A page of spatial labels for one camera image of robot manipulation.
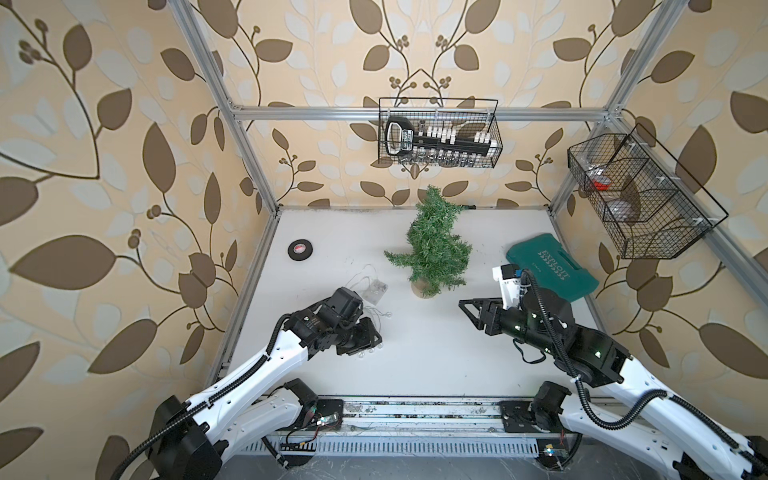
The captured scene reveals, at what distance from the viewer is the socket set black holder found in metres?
0.84

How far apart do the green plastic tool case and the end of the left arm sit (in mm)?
561

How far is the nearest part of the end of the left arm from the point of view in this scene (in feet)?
1.86

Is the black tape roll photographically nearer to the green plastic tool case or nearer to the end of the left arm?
the end of the left arm

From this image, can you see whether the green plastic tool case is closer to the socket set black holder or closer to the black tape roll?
the socket set black holder

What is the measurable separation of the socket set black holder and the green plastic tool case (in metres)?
0.40

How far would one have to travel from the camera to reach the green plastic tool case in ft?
3.14

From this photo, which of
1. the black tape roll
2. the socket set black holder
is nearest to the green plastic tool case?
the socket set black holder

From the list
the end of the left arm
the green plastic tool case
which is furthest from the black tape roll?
the green plastic tool case

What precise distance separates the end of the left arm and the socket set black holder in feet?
1.69
